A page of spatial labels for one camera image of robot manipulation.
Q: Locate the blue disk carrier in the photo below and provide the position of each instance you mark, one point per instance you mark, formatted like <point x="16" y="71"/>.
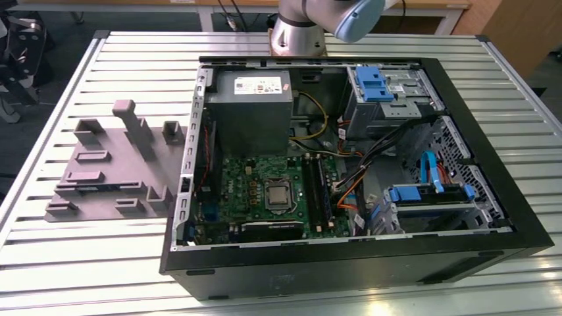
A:
<point x="406" y="194"/>

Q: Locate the silver CPU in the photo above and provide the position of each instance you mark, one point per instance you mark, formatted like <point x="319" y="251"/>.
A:
<point x="278" y="196"/>

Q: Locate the blue drive latch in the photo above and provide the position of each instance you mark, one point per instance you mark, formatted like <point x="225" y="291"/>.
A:
<point x="373" y="89"/>

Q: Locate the green motherboard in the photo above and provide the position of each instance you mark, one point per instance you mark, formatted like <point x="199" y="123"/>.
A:
<point x="237" y="171"/>

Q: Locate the blue VGA port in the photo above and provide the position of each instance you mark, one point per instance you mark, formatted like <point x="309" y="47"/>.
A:
<point x="211" y="212"/>

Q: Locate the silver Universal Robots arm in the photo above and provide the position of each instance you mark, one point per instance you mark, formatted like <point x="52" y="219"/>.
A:
<point x="294" y="36"/>

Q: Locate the black PC case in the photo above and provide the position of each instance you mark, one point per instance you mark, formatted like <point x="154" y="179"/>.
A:
<point x="307" y="273"/>

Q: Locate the white stand foot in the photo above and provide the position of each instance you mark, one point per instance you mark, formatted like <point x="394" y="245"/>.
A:
<point x="12" y="116"/>

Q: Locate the silver drive cage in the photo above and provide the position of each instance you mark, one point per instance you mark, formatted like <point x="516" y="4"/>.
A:
<point x="404" y="110"/>

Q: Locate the grey power supply unit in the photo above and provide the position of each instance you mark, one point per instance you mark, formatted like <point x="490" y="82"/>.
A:
<point x="246" y="121"/>

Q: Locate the wooden cabinet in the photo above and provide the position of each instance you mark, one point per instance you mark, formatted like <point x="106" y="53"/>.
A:
<point x="518" y="33"/>

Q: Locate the silver disk bay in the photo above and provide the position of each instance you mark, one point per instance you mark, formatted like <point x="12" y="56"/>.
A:
<point x="434" y="207"/>

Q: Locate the black graphics card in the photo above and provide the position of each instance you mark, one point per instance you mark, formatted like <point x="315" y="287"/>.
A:
<point x="273" y="232"/>

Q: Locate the grey parts rack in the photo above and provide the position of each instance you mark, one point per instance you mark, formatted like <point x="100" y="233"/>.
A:
<point x="114" y="154"/>

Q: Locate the black mesh waste bin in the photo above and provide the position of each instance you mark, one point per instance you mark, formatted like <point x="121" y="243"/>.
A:
<point x="48" y="70"/>

